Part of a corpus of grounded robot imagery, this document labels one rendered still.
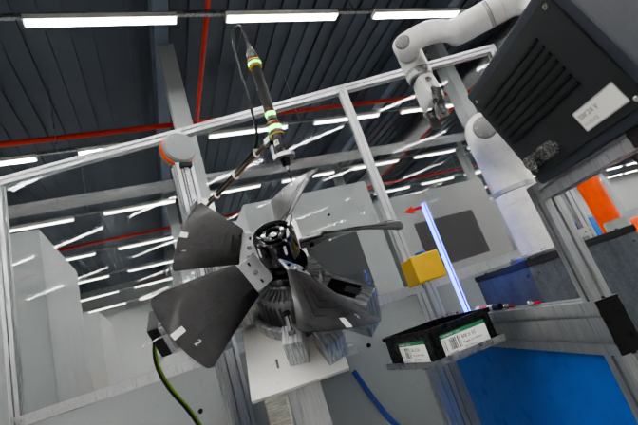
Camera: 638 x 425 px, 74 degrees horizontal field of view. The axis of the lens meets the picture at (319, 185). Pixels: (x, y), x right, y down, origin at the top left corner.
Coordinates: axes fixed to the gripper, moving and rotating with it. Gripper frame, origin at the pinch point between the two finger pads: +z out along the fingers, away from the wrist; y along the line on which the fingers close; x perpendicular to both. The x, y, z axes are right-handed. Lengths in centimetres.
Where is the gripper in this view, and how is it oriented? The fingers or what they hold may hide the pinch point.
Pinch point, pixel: (440, 120)
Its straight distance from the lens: 141.4
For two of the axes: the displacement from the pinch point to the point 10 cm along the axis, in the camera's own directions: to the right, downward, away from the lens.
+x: -9.5, 2.8, -1.2
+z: 3.1, 9.0, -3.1
